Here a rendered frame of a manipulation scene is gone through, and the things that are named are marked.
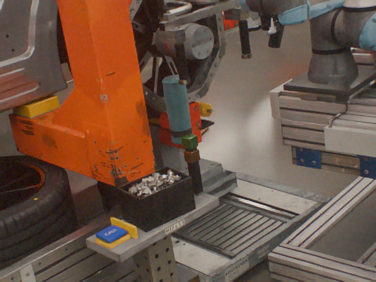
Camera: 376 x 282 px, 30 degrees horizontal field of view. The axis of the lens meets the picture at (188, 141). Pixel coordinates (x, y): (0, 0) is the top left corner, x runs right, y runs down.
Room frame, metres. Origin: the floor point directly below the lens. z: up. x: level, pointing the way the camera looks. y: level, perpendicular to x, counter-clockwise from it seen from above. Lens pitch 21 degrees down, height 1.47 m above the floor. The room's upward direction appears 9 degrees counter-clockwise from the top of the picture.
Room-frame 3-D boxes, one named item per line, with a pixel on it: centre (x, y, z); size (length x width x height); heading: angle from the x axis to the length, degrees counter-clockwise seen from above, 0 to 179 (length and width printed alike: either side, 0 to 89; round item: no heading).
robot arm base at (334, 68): (2.05, -0.47, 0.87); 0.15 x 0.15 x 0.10
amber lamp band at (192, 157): (2.15, -0.01, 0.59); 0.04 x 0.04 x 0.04; 41
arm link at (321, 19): (2.05, -0.47, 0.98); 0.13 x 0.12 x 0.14; 33
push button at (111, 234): (1.91, 0.27, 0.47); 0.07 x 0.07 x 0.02; 41
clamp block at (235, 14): (2.70, -0.26, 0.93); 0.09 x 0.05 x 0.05; 41
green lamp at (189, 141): (2.15, -0.01, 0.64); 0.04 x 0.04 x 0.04; 41
